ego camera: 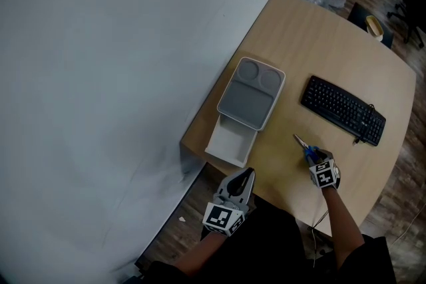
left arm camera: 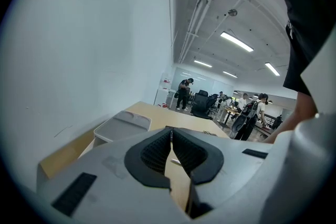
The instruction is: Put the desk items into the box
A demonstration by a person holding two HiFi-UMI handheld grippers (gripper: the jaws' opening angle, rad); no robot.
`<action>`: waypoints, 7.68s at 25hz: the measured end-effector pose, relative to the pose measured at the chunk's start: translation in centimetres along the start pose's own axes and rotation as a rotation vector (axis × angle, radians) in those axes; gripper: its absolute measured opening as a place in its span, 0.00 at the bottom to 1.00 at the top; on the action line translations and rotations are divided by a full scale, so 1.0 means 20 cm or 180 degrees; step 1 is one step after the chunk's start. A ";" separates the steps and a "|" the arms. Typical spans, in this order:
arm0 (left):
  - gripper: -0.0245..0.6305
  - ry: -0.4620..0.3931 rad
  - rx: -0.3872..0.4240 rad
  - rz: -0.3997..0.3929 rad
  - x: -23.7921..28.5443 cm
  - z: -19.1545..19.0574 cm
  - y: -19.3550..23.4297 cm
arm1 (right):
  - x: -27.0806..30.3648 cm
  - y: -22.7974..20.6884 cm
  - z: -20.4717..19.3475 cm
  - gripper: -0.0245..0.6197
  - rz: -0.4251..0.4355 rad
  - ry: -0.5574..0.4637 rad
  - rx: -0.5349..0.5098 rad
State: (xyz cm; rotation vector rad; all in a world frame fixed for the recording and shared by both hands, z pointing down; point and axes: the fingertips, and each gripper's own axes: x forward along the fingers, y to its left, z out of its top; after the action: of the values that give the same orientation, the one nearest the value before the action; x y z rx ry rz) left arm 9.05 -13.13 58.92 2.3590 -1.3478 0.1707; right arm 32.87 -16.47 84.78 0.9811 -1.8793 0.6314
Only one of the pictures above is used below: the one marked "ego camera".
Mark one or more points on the person's right forearm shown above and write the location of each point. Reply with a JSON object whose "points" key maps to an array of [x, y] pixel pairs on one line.
{"points": [[342, 229]]}

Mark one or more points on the black stool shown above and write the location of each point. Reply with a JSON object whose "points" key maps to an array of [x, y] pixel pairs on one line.
{"points": [[357, 15]]}

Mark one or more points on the person's black clothing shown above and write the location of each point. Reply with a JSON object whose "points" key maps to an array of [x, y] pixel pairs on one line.
{"points": [[266, 252]]}

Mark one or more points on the beige cup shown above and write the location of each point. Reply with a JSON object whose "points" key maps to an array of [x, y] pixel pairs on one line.
{"points": [[375, 26]]}

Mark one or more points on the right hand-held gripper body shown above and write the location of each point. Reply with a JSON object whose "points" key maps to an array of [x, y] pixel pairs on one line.
{"points": [[324, 176]]}

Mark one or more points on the person's left forearm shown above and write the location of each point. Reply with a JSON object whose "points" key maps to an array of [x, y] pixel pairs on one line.
{"points": [[199, 256]]}

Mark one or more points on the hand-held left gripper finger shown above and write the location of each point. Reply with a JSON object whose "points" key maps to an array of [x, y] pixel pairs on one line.
{"points": [[226, 184], [249, 191]]}

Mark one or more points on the tall black office chair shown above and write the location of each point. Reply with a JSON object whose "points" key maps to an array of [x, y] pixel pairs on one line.
{"points": [[412, 6]]}

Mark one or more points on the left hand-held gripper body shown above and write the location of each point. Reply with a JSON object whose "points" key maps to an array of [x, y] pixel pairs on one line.
{"points": [[221, 219]]}

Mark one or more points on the blue-handled scissors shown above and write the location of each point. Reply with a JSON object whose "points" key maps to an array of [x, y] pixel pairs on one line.
{"points": [[301, 141]]}

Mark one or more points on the gray desk organizer with drawer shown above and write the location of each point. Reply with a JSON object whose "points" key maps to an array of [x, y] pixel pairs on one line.
{"points": [[248, 99]]}

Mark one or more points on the black keyboard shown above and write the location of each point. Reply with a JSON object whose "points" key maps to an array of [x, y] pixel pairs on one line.
{"points": [[342, 109]]}

